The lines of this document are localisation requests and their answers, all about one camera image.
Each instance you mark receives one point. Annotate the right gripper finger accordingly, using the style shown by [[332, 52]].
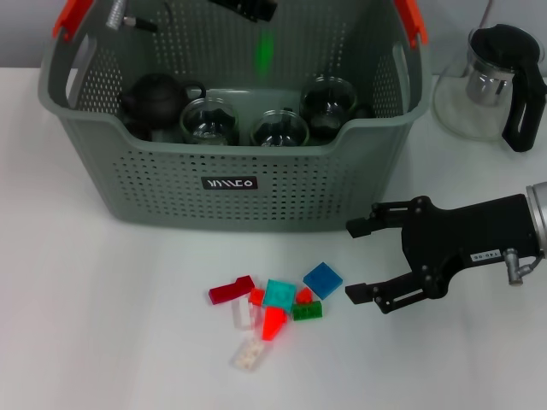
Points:
[[359, 227], [359, 292]]

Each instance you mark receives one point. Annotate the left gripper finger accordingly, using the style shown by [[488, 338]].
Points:
[[252, 8]]

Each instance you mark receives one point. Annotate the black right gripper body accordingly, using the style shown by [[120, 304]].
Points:
[[461, 235]]

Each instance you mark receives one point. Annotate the green toy brick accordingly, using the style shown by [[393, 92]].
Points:
[[265, 53], [307, 311]]

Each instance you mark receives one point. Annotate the white toy brick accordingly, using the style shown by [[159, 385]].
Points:
[[243, 315]]

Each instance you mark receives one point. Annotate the glass teacup with black base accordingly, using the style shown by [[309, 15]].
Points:
[[280, 132], [327, 107], [209, 128]]

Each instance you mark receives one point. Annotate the dark red toy brick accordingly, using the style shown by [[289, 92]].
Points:
[[226, 292]]

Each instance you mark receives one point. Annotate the grey perforated storage basket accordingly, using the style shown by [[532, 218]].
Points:
[[299, 192]]

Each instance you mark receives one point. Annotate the blue toy plate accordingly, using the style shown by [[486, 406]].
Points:
[[322, 279]]

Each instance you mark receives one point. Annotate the small orange toy brick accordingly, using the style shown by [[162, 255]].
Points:
[[257, 296], [304, 294]]

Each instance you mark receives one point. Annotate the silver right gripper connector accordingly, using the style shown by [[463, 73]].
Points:
[[513, 267]]

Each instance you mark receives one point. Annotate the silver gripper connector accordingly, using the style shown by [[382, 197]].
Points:
[[116, 13], [513, 267]]

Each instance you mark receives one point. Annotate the teal toy plate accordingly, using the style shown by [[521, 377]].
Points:
[[278, 294]]

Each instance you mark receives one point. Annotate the orange sloped toy brick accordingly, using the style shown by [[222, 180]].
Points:
[[272, 324]]

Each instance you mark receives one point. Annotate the clear beige toy brick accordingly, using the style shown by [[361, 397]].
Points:
[[248, 356]]

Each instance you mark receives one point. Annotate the black clay teapot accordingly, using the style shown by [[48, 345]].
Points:
[[156, 102]]

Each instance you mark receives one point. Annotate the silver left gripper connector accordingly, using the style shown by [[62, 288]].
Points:
[[116, 13]]

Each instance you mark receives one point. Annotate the black brand label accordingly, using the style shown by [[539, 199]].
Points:
[[229, 183]]

